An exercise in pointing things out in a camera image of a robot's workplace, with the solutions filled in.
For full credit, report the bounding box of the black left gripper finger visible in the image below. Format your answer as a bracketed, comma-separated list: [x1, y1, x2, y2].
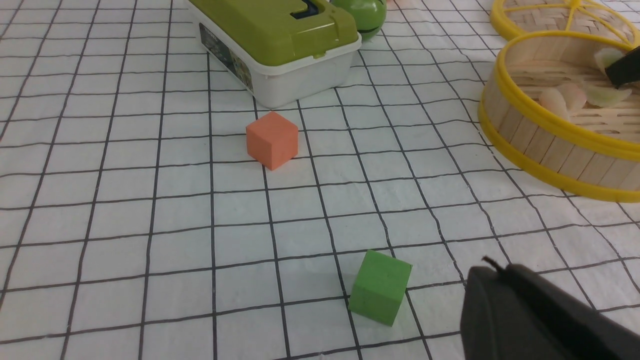
[460, 256, 640, 360]

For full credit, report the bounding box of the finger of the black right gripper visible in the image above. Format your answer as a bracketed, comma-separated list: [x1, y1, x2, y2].
[605, 46, 640, 89]

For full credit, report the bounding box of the pale yellow-green dumpling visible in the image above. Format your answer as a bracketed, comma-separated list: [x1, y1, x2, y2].
[594, 47, 626, 74]

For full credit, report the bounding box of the pale green dumpling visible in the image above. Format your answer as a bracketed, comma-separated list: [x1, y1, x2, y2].
[583, 85, 633, 109]

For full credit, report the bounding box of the pink dumpling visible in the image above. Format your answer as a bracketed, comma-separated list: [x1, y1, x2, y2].
[557, 82, 587, 114]

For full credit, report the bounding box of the white pinkish dumpling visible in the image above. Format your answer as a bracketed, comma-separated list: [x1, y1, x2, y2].
[538, 88, 570, 121]

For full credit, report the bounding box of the yellow-rimmed bamboo steamer tray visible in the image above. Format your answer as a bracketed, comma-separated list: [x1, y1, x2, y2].
[477, 30, 639, 203]

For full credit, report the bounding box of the yellow-rimmed bamboo steamer lid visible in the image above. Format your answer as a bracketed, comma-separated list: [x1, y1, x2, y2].
[489, 0, 639, 47]

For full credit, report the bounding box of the green foam cube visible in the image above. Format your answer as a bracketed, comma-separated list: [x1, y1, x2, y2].
[348, 249, 413, 327]

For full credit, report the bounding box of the green ball with black stripe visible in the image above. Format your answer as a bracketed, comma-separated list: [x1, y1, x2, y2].
[330, 0, 387, 43]

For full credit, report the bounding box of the orange foam cube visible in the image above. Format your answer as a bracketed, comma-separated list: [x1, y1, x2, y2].
[246, 111, 299, 171]

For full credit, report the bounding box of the green lidded white box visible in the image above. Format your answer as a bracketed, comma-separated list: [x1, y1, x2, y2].
[184, 0, 362, 109]

